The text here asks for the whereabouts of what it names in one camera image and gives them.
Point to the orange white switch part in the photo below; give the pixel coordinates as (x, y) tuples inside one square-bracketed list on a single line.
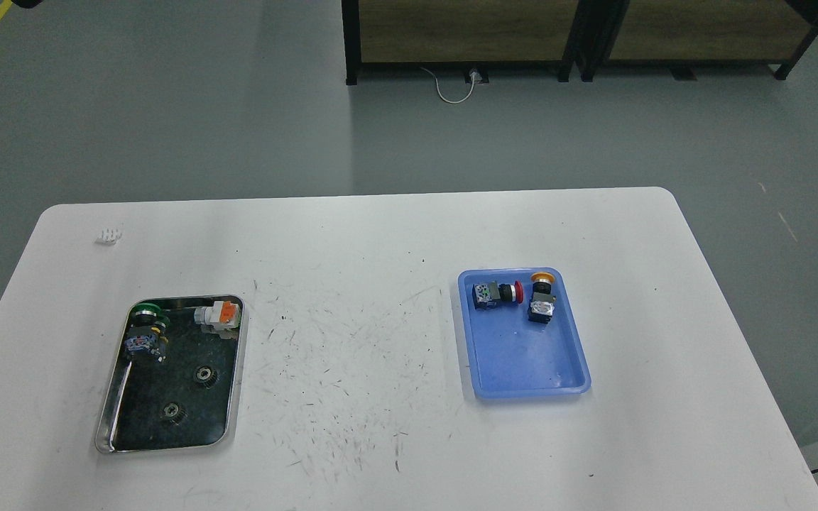
[(222, 318)]

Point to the red push button switch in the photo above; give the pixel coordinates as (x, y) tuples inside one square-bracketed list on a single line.
[(492, 294)]

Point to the left wooden cabinet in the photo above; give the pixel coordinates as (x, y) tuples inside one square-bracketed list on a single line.
[(462, 34)]

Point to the wooden cabinet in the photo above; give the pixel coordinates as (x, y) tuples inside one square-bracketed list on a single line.
[(682, 35), (462, 34)]

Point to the blue plastic tray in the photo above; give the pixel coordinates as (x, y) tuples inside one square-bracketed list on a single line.
[(510, 357)]

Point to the yellow push button switch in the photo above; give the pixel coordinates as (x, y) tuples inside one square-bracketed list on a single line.
[(542, 303)]

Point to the green push button switch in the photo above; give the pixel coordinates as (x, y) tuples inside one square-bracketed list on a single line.
[(145, 335)]

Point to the right wooden cabinet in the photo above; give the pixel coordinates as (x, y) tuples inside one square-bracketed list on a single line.
[(682, 35)]

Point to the small white plastic piece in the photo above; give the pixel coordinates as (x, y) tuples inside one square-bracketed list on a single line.
[(109, 237)]

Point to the black gear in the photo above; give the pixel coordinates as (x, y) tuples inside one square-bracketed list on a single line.
[(172, 413), (205, 376)]

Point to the silver metal tray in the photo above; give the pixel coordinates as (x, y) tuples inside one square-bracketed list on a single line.
[(130, 422)]

